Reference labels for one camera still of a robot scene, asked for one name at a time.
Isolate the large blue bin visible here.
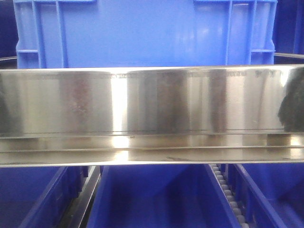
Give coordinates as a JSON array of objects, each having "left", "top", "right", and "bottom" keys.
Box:
[{"left": 13, "top": 0, "right": 277, "bottom": 68}]

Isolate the steel shelf front beam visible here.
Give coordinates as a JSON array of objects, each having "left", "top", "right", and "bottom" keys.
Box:
[{"left": 0, "top": 65, "right": 304, "bottom": 167}]

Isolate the lower blue bin centre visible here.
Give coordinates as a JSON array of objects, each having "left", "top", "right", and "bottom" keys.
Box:
[{"left": 87, "top": 164, "right": 240, "bottom": 228}]

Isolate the lower white roller track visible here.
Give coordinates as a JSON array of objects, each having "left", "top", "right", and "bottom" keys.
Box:
[{"left": 209, "top": 163, "right": 256, "bottom": 228}]

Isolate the lower blue bin right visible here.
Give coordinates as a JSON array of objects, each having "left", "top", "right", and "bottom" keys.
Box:
[{"left": 220, "top": 163, "right": 304, "bottom": 228}]

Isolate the lower blue bin left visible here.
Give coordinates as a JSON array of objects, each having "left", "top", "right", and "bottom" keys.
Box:
[{"left": 0, "top": 166, "right": 88, "bottom": 228}]

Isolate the lower steel divider rail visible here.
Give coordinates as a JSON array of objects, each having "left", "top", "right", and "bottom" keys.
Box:
[{"left": 58, "top": 166, "right": 100, "bottom": 228}]

